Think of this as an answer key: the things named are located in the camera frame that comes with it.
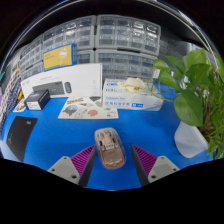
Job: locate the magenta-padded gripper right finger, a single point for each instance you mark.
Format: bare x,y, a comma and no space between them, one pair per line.
160,166

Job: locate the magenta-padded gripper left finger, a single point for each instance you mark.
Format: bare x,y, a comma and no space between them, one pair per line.
66,168

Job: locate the transparent pink computer mouse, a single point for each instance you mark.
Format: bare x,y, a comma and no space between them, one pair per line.
110,150

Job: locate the black mouse pad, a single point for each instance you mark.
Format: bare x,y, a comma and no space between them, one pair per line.
20,136

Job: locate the white plant pot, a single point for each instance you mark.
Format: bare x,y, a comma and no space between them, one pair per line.
190,140

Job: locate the green leafy pothos plant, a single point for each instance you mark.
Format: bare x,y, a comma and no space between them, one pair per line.
188,106

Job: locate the white disposable glove box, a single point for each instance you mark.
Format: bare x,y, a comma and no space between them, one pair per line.
130,100

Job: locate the small black box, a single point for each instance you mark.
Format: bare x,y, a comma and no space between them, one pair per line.
36,100

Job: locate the cream disposable gloves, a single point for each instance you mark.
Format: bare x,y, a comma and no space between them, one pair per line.
131,85

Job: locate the white keyboard packaging box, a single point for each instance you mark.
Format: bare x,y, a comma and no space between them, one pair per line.
83,78

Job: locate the white polka dot fabric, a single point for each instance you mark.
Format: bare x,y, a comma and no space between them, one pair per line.
11,76

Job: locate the yellow and blue box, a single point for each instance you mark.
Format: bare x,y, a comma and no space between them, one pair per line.
60,57

